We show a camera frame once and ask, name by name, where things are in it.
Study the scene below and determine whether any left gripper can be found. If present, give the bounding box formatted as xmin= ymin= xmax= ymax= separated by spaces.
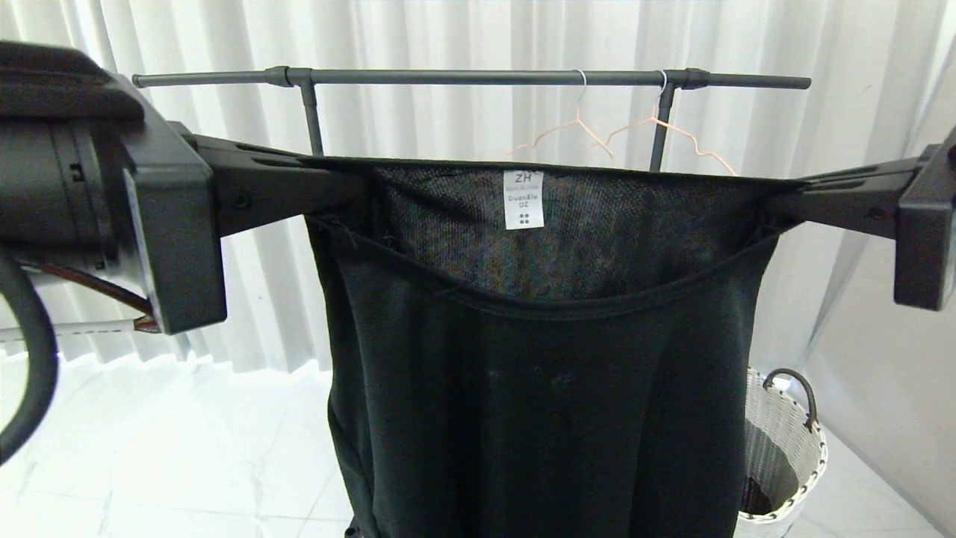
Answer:
xmin=0 ymin=112 xmax=368 ymax=336

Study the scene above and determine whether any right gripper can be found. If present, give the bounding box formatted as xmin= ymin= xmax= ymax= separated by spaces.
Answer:
xmin=762 ymin=123 xmax=956 ymax=312

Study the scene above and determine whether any pink clothes hanger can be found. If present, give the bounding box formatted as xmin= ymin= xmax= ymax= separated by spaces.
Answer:
xmin=597 ymin=71 xmax=740 ymax=178
xmin=508 ymin=71 xmax=615 ymax=167

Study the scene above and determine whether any black garment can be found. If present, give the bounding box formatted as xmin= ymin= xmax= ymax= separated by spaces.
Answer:
xmin=302 ymin=155 xmax=804 ymax=538

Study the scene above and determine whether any black clothes rack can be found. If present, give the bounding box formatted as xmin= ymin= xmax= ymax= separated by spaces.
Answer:
xmin=132 ymin=66 xmax=813 ymax=174

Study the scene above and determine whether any white laundry basket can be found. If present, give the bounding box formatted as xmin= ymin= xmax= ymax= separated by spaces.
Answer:
xmin=736 ymin=368 xmax=828 ymax=538

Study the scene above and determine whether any white curtain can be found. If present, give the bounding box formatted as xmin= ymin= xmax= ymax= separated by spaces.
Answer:
xmin=0 ymin=0 xmax=956 ymax=374

